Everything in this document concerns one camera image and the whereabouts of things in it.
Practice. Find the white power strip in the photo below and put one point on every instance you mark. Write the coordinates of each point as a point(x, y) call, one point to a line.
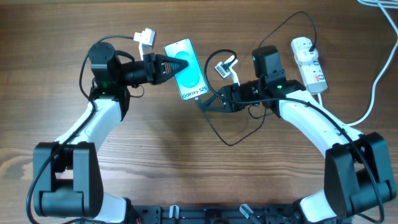
point(312, 74)

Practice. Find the white USB charger plug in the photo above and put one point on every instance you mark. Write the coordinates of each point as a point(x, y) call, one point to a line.
point(305, 57)

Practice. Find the smartphone with turquoise screen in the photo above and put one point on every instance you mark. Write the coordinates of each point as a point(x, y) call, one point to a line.
point(190, 81)

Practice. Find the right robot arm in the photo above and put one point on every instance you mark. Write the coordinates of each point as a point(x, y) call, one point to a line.
point(358, 172)

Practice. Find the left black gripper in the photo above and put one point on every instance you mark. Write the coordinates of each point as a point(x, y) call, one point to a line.
point(150, 60)

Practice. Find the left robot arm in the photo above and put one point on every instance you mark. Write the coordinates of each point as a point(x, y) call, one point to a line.
point(67, 180)

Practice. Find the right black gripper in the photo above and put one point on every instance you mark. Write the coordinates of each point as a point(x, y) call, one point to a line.
point(231, 106)

